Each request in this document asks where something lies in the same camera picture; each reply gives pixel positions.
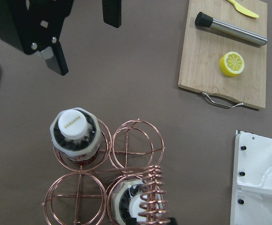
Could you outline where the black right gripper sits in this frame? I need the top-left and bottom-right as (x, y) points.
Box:
(0, 0), (73, 75)

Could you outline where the black left gripper camera right finger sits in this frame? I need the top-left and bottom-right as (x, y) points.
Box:
(126, 217), (178, 225)

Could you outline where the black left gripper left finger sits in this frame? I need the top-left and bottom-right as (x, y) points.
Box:
(102, 0), (122, 28)

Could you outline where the tea bottle white cap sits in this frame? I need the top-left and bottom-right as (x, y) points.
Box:
(50, 107), (101, 165)

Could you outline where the tea bottle middle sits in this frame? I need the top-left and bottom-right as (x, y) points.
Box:
(110, 179), (167, 225)

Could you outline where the steel muddler black tip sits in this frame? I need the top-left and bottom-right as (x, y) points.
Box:
(195, 12), (268, 46)

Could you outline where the bamboo cutting board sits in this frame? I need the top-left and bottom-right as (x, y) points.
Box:
(178, 0), (268, 109)

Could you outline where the yellow plastic knife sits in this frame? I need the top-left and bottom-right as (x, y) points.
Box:
(227, 0), (259, 18)

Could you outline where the half lemon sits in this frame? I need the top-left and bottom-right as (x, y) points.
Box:
(219, 52), (245, 77)

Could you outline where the copper wire bottle basket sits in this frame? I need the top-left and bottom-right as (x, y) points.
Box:
(43, 119), (165, 225)

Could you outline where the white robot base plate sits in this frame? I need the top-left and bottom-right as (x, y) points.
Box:
(230, 130), (272, 225)

